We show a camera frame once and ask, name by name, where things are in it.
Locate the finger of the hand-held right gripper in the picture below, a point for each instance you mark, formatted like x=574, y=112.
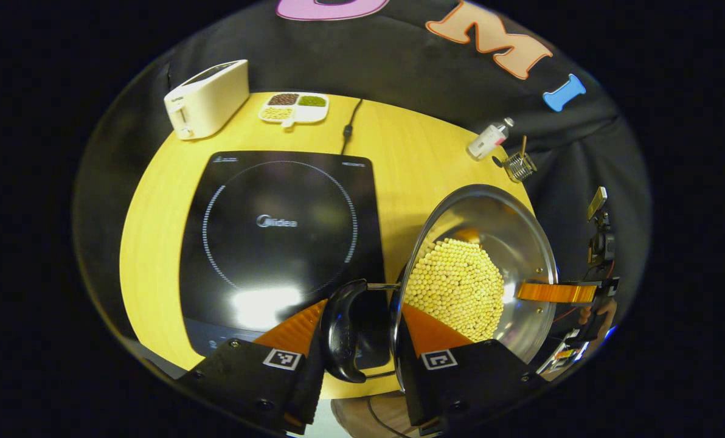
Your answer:
x=557, y=292

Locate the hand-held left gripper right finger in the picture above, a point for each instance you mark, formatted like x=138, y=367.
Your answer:
x=410, y=389

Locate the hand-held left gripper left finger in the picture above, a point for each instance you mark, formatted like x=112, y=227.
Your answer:
x=308, y=389

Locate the black induction cooktop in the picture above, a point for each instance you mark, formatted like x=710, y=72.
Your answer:
x=277, y=201

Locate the tan rounded object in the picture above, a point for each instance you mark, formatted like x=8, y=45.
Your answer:
x=353, y=417

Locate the pile of yellow beans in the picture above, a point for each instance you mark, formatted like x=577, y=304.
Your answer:
x=454, y=286

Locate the thin wooden stick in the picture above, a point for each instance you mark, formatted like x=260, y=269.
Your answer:
x=523, y=146

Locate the small clear plastic bottle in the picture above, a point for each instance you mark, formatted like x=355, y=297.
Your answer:
x=487, y=141

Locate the black backdrop cloth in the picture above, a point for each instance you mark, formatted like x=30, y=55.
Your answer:
x=399, y=61

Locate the white divided dish with beans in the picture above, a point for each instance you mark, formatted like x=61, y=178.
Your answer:
x=295, y=111

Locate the white toaster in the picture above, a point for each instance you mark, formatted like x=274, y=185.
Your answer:
x=207, y=100

